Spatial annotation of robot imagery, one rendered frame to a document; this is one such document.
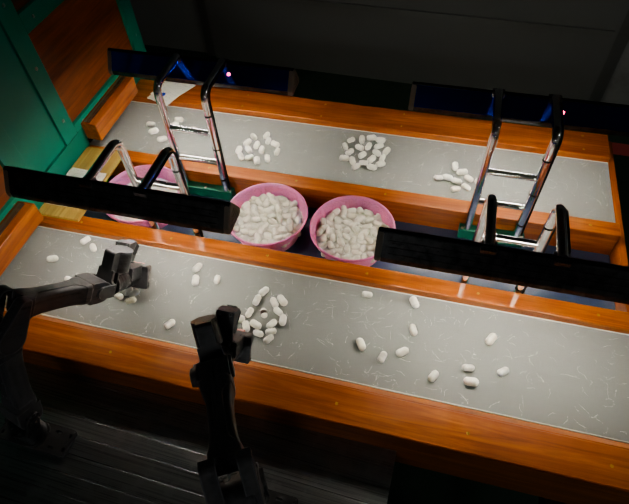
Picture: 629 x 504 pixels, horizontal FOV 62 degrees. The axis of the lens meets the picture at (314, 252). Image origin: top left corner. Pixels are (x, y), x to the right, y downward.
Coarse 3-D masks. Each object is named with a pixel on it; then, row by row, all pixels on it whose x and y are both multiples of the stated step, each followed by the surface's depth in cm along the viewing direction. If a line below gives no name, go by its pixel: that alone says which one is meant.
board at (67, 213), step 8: (88, 152) 187; (96, 152) 187; (80, 160) 185; (88, 160) 184; (112, 160) 184; (120, 160) 185; (80, 168) 182; (88, 168) 182; (104, 168) 182; (112, 168) 181; (40, 208) 171; (48, 208) 171; (56, 208) 171; (64, 208) 170; (72, 208) 170; (48, 216) 170; (56, 216) 169; (64, 216) 168; (72, 216) 168; (80, 216) 168
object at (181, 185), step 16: (112, 144) 136; (96, 160) 133; (128, 160) 144; (160, 160) 132; (176, 160) 139; (96, 176) 132; (128, 176) 149; (144, 176) 129; (176, 176) 143; (144, 192) 126
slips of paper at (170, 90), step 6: (162, 84) 213; (168, 84) 212; (174, 84) 212; (180, 84) 212; (186, 84) 212; (192, 84) 212; (162, 90) 210; (168, 90) 210; (174, 90) 210; (180, 90) 210; (186, 90) 209; (150, 96) 208; (168, 96) 207; (174, 96) 207; (168, 102) 205
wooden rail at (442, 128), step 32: (192, 96) 207; (224, 96) 206; (256, 96) 206; (352, 128) 194; (384, 128) 191; (416, 128) 190; (448, 128) 189; (480, 128) 188; (512, 128) 188; (544, 128) 187; (608, 160) 178
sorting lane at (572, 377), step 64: (64, 256) 163; (192, 256) 161; (128, 320) 148; (256, 320) 146; (320, 320) 145; (384, 320) 144; (448, 320) 144; (512, 320) 143; (384, 384) 133; (448, 384) 132; (512, 384) 132; (576, 384) 131
